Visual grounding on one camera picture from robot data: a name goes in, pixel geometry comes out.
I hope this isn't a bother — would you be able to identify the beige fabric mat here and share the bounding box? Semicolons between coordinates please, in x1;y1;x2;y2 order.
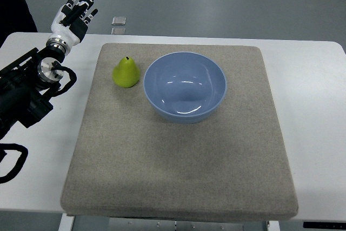
61;43;298;222

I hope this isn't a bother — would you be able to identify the lower metal floor plate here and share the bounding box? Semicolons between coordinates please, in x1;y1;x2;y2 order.
111;27;125;35

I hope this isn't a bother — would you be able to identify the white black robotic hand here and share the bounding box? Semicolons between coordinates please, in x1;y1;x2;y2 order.
46;0;98;55

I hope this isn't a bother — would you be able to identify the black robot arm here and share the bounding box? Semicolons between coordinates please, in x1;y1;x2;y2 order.
1;45;77;138

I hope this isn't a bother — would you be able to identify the white table frame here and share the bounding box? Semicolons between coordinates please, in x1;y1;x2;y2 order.
58;214;281;230

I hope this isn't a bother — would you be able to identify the blue bowl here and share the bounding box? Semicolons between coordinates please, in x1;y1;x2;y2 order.
143;51;228;124

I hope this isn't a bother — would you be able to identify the green pear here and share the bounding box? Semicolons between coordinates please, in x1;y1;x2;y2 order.
112;56;141;88

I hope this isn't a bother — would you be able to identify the dark object top left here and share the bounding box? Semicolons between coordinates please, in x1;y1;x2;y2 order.
1;0;37;46

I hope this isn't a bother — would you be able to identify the black cable loop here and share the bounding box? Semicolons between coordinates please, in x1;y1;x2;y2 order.
0;142;29;184

